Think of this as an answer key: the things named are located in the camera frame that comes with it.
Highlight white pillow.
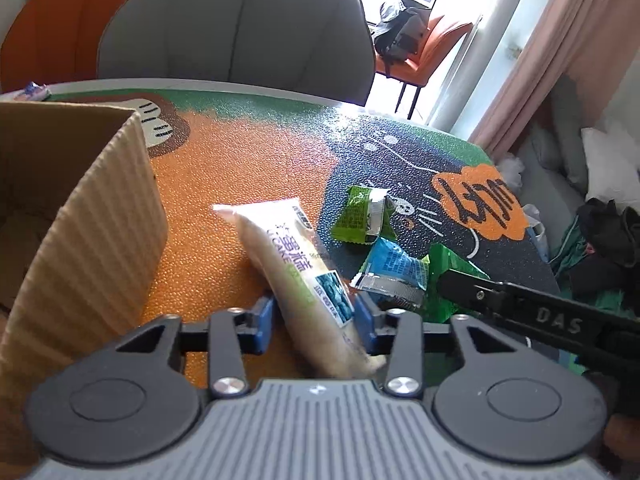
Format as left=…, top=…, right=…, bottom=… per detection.
left=580, top=126, right=640, bottom=212

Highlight blue snack packet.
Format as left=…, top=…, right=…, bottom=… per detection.
left=349, top=237, right=431, bottom=309

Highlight green cloth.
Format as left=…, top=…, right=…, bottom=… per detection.
left=549, top=214, right=640, bottom=311

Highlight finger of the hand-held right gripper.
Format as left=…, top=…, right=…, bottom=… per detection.
left=437, top=267, right=640, bottom=377

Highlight small green snack packet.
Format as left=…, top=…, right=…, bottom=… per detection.
left=329, top=185, right=397, bottom=247

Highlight long white snack packet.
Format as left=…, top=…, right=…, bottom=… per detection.
left=212, top=198, right=389, bottom=380

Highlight orange chair with backpack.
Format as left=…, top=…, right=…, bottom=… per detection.
left=375, top=14, right=474, bottom=117

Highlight white plastic bag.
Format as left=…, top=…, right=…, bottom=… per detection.
left=522, top=204, right=549, bottom=262

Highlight grey backpack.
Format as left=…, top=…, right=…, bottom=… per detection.
left=373, top=0, right=432, bottom=64

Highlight pink curtain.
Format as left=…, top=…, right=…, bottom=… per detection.
left=469, top=0, right=640, bottom=162

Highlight crumpled white wrap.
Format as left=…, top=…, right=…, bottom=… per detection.
left=496, top=154, right=527, bottom=192

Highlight printed table mat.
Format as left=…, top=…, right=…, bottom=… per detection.
left=0, top=78, right=559, bottom=392

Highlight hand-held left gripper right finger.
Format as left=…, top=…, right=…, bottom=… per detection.
left=353, top=292, right=522, bottom=397

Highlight large green snack packet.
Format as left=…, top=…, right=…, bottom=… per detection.
left=419, top=243, right=492, bottom=324

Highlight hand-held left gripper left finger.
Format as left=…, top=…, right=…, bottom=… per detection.
left=114, top=296, right=275, bottom=397

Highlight pile of dark clothes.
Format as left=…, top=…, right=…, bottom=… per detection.
left=574, top=198, right=640, bottom=297

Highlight grey chair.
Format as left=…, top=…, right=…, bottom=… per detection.
left=97, top=0, right=377, bottom=107

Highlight grey sofa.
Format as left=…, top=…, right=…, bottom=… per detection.
left=514, top=74, right=640, bottom=261

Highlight brown cardboard box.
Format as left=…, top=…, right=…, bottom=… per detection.
left=0, top=101, right=169, bottom=467

